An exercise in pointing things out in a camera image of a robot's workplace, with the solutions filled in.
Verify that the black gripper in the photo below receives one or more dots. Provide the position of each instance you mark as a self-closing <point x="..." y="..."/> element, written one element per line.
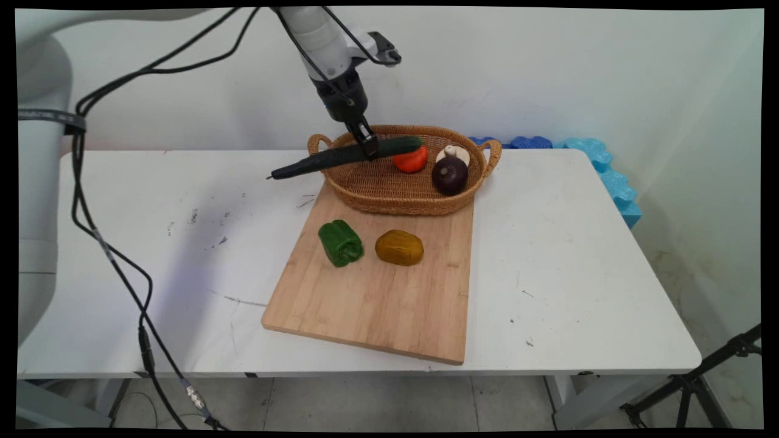
<point x="342" y="97"/>

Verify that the long dark green cucumber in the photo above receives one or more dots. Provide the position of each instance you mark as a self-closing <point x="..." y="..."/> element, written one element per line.
<point x="328" y="158"/>

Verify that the woven wicker basket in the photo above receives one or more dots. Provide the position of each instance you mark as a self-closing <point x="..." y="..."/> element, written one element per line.
<point x="377" y="188"/>

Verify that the small orange pumpkin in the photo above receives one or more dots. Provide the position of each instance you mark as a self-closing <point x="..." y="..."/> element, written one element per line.
<point x="411" y="161"/>

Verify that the white mushroom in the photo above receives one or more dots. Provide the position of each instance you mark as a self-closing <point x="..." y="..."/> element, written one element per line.
<point x="453" y="155"/>

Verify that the dark purple onion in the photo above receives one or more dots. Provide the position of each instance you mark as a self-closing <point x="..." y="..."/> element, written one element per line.
<point x="450" y="176"/>

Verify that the green bell pepper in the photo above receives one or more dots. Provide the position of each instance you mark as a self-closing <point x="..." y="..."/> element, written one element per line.
<point x="341" y="243"/>

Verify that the brown potato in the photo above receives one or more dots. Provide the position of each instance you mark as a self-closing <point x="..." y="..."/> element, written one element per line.
<point x="399" y="247"/>

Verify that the bamboo cutting board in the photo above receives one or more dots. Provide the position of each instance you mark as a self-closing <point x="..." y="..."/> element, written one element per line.
<point x="377" y="304"/>

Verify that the light blue foam mat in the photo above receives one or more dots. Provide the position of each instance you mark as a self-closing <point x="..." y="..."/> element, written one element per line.
<point x="614" y="182"/>

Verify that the white table leg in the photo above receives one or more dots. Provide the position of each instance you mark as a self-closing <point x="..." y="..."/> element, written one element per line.
<point x="109" y="395"/>
<point x="584" y="401"/>

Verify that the black tripod stand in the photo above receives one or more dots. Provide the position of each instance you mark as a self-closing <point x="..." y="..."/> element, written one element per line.
<point x="688" y="389"/>

